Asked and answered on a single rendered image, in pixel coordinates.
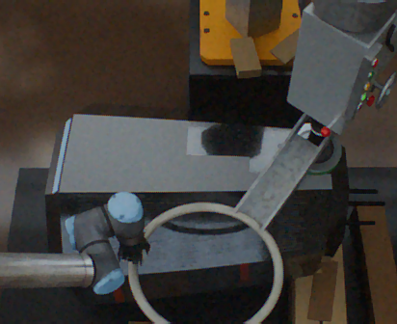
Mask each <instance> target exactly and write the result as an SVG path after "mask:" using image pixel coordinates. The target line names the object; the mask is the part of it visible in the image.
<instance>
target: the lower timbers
mask: <svg viewBox="0 0 397 324"><path fill-rule="evenodd" d="M352 216H353V220H355V221H374V220H375V226H369V225H361V226H354V227H355V233H356V236H357V238H356V240H357V248H358V254H359V261H360V267H361V274H362V279H363V285H364V292H365V298H366V304H367V306H366V308H367V309H368V311H367V313H368V319H369V324H397V273H396V268H395V267H396V266H395V263H394V262H395V260H394V258H393V257H394V255H393V253H392V252H393V250H392V247H391V246H392V245H391V242H390V237H389V231H388V226H387V220H386V218H385V213H384V207H383V206H373V205H372V206H355V208H354V209H353V211H352ZM288 302H289V306H288V324H292V280H289V289H288Z"/></svg>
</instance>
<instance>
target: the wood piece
mask: <svg viewBox="0 0 397 324"><path fill-rule="evenodd" d="M230 49H231V53H232V59H233V62H234V65H235V68H236V71H237V77H238V79H242V78H249V77H261V72H262V69H261V65H260V62H259V59H258V57H257V54H256V48H255V46H254V43H253V40H252V38H251V37H250V38H236V39H230Z"/></svg>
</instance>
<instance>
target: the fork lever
mask: <svg viewBox="0 0 397 324"><path fill-rule="evenodd" d="M308 118H309V116H308V115H307V114H306V113H304V114H303V115H302V117H301V118H300V119H299V121H298V122H297V123H296V125H295V126H294V128H293V129H292V131H291V132H290V134H289V135H288V136H287V138H286V139H285V140H284V142H283V143H282V144H281V146H280V147H279V149H278V151H277V152H276V153H275V154H274V156H273V158H271V161H270V162H268V164H267V166H266V167H265V168H264V169H263V171H262V172H261V174H260V175H259V177H258V178H257V179H256V180H255V182H254V183H253V184H252V186H251V188H250V189H249V190H248V192H247V193H246V195H244V198H243V199H241V201H240V202H239V203H238V204H237V205H236V207H235V208H234V210H232V211H233V213H235V214H236V213H237V212H238V211H239V210H242V211H244V212H245V213H246V214H249V215H251V217H253V218H254V219H255V220H256V221H257V222H259V223H260V224H261V225H262V228H261V229H260V231H261V232H264V230H268V227H269V226H270V225H271V224H272V223H273V222H274V220H275V219H276V217H277V216H278V215H279V212H280V211H282V209H283V207H284V206H285V205H286V203H287V202H288V200H290V197H291V196H292V195H293V194H294V192H295V191H296V190H297V188H298V186H299V185H300V184H301V182H302V181H303V180H304V177H306V174H308V172H309V170H310V169H311V168H312V166H313V165H314V163H315V161H316V160H317V159H318V157H319V156H320V155H321V152H322V151H324V149H325V148H326V146H327V144H328V143H329V141H330V140H331V138H332V136H333V135H334V133H335V132H334V131H332V130H331V135H329V137H326V138H325V139H324V141H323V142H322V143H321V145H320V146H319V148H318V147H317V146H315V145H313V144H312V143H311V142H309V141H308V140H307V139H306V138H304V137H302V136H300V135H299V134H298V133H299V132H300V129H302V127H303V125H304V124H305V122H306V121H307V120H308Z"/></svg>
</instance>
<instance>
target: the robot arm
mask: <svg viewBox="0 0 397 324"><path fill-rule="evenodd" d="M143 213H144V210H143V207H142V206H141V201H140V200H139V198H137V196H136V195H134V194H131V193H129V192H119V193H116V194H115V195H114V196H113V197H111V199H110V200H109V201H108V203H106V204H104V205H102V206H99V207H96V208H94V209H90V210H88V211H87V212H82V213H81V214H75V215H74V216H73V217H70V218H68V219H67V220H66V230H67V235H68V238H69V241H70V243H71V248H72V249H73V250H74V251H78V252H79V254H53V253H51V254H39V253H29V254H26V253H10V252H7V253H0V287H2V288H8V287H10V288H16V287H19V288H23V287H28V288H32V287H37V288H40V287H72V286H77V287H80V286H82V287H93V291H94V292H95V293H97V294H106V293H109V292H112V291H113V290H114V291H115V290H116V289H117V288H119V287H120V286H121V285H122V284H123V282H124V274H123V272H122V268H121V267H120V266H119V261H120V259H123V264H124V263H125V261H126V259H127V258H128V260H127V261H130V262H131V261H132V264H137V265H138V264H139V262H140V266H141V267H143V264H144V262H145V259H146V257H147V255H148V252H149V251H150V248H151V245H150V244H149V243H148V241H146V238H144V236H145V234H146V229H145V220H146V216H145V214H143ZM113 236H116V238H117V241H118V242H119V249H118V257H119V260H117V258H116V256H115V252H114V251H113V248H112V247H111V243H110V241H109V239H108V238H111V237H113Z"/></svg>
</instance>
